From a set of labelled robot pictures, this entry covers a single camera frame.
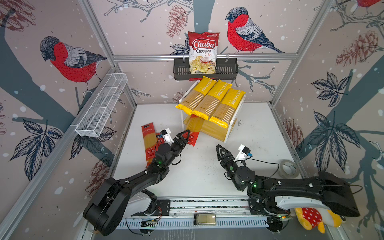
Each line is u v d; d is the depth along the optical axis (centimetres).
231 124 67
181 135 74
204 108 70
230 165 63
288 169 87
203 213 73
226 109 70
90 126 70
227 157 64
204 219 67
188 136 74
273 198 63
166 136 76
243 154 65
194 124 85
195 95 77
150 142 92
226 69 95
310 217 66
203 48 83
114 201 42
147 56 90
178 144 71
